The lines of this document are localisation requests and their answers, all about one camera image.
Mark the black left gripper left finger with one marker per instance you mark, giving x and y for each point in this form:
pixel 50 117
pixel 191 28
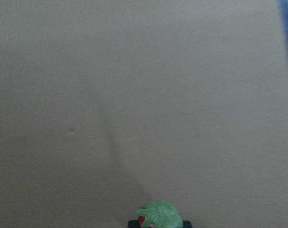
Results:
pixel 133 224

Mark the red toy strawberry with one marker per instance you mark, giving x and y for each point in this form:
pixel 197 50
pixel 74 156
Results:
pixel 159 214

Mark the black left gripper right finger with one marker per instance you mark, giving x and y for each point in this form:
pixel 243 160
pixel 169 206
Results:
pixel 186 224

